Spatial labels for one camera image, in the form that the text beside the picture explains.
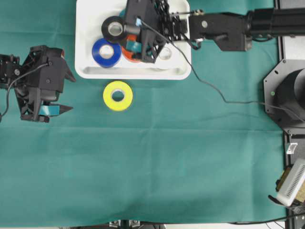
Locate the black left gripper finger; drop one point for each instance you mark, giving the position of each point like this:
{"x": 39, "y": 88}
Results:
{"x": 54, "y": 109}
{"x": 67, "y": 74}

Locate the yellow tape roll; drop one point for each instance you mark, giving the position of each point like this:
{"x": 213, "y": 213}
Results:
{"x": 118, "y": 96}

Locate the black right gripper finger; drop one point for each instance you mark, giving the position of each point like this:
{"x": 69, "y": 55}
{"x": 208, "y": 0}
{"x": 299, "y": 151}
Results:
{"x": 133, "y": 46}

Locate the white plastic tray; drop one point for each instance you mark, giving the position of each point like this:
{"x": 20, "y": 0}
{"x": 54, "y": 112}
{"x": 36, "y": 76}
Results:
{"x": 90, "y": 14}

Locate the teal tape roll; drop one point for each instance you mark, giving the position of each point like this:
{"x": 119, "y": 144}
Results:
{"x": 122, "y": 13}

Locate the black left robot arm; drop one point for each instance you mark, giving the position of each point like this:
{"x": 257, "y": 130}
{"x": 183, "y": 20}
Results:
{"x": 6, "y": 78}

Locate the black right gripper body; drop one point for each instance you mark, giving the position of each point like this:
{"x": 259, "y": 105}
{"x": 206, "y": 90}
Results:
{"x": 171, "y": 28}

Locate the red tape roll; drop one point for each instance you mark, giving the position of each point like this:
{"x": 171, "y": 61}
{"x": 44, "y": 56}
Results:
{"x": 130, "y": 56}

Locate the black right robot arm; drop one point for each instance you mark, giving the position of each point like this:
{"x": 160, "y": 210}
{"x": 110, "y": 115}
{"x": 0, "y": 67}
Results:
{"x": 236, "y": 32}

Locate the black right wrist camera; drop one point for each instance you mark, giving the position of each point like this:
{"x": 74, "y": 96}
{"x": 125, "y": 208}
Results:
{"x": 138, "y": 13}

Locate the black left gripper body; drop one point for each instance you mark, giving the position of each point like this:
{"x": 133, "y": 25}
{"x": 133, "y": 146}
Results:
{"x": 26, "y": 86}

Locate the white tape roll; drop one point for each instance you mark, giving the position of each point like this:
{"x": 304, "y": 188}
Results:
{"x": 168, "y": 58}

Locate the blue tape roll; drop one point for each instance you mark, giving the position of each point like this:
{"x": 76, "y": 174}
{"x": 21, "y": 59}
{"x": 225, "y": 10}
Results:
{"x": 105, "y": 53}

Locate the black tape roll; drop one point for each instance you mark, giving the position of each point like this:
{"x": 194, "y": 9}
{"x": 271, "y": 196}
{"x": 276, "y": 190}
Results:
{"x": 113, "y": 30}

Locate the silver vented box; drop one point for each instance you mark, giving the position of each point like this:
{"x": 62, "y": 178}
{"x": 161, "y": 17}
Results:
{"x": 292, "y": 184}

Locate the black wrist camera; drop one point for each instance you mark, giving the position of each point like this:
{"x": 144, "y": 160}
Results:
{"x": 52, "y": 76}
{"x": 138, "y": 13}

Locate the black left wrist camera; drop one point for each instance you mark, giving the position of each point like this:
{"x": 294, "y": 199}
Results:
{"x": 52, "y": 76}

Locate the green table cloth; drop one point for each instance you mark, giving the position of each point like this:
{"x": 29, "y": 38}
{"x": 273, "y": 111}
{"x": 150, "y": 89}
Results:
{"x": 199, "y": 150}

